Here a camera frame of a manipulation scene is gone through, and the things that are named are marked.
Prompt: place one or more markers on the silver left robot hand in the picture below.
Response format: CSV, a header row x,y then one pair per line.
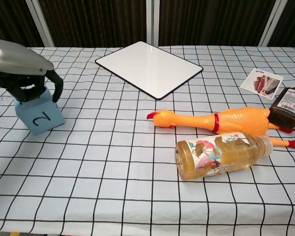
x,y
17,61

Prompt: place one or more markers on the light blue cube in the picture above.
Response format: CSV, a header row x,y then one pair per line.
x,y
45,118

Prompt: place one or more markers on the white black grid tablecloth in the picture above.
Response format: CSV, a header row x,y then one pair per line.
x,y
113,172

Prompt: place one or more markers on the dark corrugated divider panel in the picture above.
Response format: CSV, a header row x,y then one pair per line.
x,y
211,22
9,19
96,22
293,22

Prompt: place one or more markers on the white board with black rim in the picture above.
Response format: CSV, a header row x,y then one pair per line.
x,y
150,67

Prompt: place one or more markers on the clear tea bottle with label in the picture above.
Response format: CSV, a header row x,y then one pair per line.
x,y
218,157

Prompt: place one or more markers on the orange rubber chicken toy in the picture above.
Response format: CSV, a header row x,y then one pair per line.
x,y
236,120

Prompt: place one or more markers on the printed picture card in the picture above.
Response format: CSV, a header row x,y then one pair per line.
x,y
261,83

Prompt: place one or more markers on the brown medicine bottle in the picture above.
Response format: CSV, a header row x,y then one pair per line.
x,y
288,108

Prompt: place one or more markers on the grey metal divider post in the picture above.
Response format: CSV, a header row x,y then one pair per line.
x,y
152,22
41,24
273,22

